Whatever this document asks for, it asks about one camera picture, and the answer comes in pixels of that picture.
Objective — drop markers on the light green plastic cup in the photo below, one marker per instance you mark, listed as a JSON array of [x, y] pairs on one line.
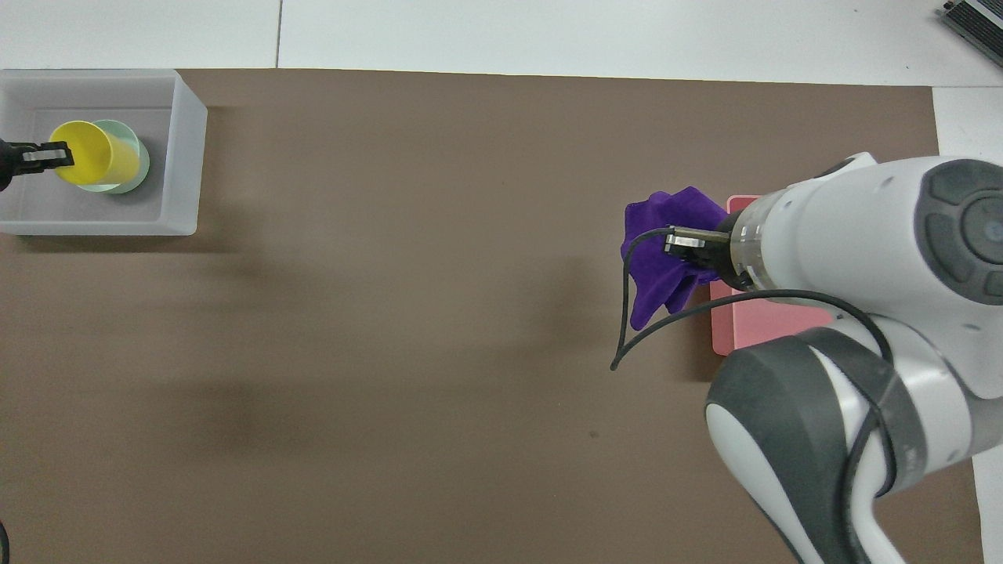
[[141, 160]]

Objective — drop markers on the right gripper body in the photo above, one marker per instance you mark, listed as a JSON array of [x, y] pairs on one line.
[[724, 266]]

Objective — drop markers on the yellow plastic cup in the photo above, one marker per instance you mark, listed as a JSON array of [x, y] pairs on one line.
[[106, 157]]

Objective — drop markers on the purple cloth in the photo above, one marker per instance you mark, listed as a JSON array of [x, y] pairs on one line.
[[654, 270]]

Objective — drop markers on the grey ribbed metal device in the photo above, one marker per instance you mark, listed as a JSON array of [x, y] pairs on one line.
[[978, 22]]

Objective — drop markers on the translucent white plastic box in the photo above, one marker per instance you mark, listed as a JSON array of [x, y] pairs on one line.
[[179, 149]]

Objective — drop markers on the pink tray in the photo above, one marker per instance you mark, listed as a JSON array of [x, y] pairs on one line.
[[756, 323]]

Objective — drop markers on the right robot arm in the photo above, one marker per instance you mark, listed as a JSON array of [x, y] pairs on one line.
[[854, 235]]

